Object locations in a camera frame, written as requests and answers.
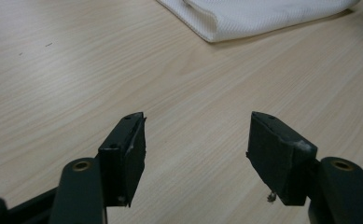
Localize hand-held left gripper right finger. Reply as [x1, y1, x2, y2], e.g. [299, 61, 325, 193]
[245, 110, 319, 207]

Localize white mesh bag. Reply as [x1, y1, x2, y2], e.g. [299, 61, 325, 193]
[156, 0, 362, 44]

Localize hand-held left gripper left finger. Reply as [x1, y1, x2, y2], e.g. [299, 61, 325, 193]
[97, 111, 147, 208]

